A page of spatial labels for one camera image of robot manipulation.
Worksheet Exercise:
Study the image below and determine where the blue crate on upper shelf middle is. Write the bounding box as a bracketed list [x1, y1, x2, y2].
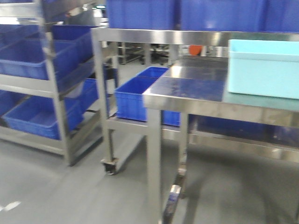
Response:
[106, 0, 180, 30]

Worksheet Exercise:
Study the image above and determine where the blue crate on shelf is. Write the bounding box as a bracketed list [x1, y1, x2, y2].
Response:
[106, 0, 180, 30]
[180, 0, 266, 32]

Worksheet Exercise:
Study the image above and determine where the blue crate on upper shelf right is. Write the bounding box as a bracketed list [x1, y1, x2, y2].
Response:
[180, 0, 266, 32]

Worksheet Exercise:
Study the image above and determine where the blue bin beside table near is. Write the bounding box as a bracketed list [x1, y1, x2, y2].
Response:
[114, 76, 182, 127]

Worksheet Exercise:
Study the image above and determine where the blue bin beside table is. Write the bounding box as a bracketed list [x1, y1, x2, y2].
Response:
[114, 76, 182, 127]
[136, 66, 169, 79]

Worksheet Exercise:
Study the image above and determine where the blue bin beside table far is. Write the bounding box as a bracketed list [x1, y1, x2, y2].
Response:
[136, 66, 169, 79]

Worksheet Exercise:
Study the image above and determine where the stainless steel work table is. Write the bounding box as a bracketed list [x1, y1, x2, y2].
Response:
[92, 28, 299, 224]

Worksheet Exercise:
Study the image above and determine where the steel rolling rack cart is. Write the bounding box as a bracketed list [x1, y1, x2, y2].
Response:
[0, 0, 100, 165]

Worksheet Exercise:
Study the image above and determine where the light teal plastic tub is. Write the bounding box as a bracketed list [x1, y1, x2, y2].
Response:
[227, 39, 299, 99]

